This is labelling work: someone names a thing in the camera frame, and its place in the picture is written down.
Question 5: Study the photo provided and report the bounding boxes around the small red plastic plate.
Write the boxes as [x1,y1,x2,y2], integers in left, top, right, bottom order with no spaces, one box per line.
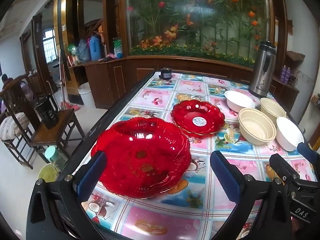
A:
[170,100,225,138]

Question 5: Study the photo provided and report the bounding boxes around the black mug on chair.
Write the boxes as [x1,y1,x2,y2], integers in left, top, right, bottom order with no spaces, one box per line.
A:
[35,95,59,129]

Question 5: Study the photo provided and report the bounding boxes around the blue thermos flask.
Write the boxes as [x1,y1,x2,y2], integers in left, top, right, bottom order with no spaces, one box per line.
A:
[89,35,102,61]

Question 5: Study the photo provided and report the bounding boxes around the small beige plastic bowl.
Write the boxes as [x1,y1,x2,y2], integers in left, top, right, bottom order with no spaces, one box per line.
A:
[260,98,286,125]

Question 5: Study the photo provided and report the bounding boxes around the large beige plastic bowl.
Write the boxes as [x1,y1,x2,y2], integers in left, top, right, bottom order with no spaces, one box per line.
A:
[238,108,277,145]

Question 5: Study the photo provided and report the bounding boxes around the white foam bowl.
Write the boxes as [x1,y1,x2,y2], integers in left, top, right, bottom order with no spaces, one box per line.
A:
[276,117,304,152]
[224,90,255,113]

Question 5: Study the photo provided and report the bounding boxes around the yellow green basin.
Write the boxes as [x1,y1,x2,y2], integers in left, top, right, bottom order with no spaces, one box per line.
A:
[38,163,59,183]

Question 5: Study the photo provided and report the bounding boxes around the teal lidded jar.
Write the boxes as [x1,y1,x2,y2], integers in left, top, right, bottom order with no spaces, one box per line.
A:
[44,146,66,172]

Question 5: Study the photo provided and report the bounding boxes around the colourful fruit pattern tablecloth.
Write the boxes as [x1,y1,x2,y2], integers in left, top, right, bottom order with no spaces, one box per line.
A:
[72,71,318,240]

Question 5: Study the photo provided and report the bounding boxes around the white plastic bucket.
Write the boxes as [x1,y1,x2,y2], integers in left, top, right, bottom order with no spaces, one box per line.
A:
[78,82,96,108]

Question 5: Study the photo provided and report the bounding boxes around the stainless steel thermos jug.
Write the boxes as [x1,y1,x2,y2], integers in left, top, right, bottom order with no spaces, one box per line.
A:
[248,41,276,98]

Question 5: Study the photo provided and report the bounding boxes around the large red plastic plate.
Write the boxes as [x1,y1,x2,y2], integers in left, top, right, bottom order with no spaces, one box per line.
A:
[91,117,191,199]

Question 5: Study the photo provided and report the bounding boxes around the grey blue water jug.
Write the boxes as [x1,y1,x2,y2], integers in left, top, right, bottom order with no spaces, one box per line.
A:
[76,39,91,62]

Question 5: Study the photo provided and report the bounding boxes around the purple bottles on shelf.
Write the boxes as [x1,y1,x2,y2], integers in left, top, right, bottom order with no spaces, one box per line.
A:
[280,65,291,83]

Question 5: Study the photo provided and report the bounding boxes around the wooden chair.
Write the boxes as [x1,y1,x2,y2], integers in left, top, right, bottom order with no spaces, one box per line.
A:
[1,73,85,164]

